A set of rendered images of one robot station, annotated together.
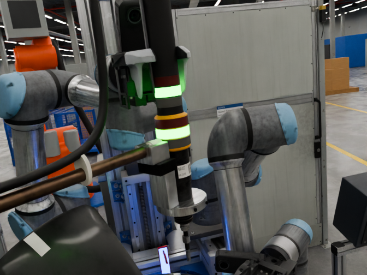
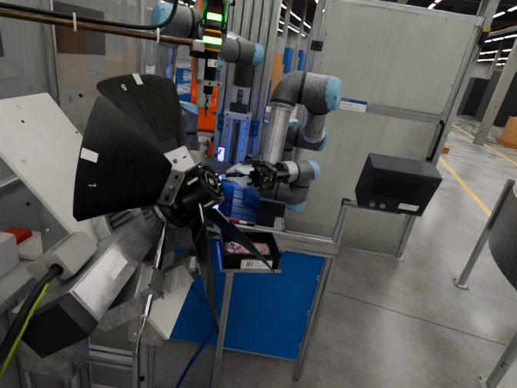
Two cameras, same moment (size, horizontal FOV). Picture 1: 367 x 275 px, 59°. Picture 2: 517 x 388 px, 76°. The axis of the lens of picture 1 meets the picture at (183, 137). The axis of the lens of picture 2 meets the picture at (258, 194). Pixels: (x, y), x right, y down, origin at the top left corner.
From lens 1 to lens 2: 0.55 m
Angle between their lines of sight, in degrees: 16
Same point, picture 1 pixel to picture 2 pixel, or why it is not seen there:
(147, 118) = (228, 50)
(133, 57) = not seen: outside the picture
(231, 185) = (276, 121)
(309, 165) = not seen: hidden behind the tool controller
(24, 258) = (129, 81)
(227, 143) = (283, 91)
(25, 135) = (165, 49)
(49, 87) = (187, 20)
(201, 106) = not seen: hidden behind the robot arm
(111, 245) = (173, 99)
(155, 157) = (195, 46)
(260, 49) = (404, 55)
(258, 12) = (415, 17)
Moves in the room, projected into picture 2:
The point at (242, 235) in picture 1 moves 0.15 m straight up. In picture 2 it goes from (271, 155) to (278, 114)
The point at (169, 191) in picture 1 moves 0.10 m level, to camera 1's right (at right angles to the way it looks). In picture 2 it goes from (198, 68) to (236, 75)
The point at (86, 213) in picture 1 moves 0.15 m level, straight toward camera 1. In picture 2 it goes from (168, 81) to (155, 86)
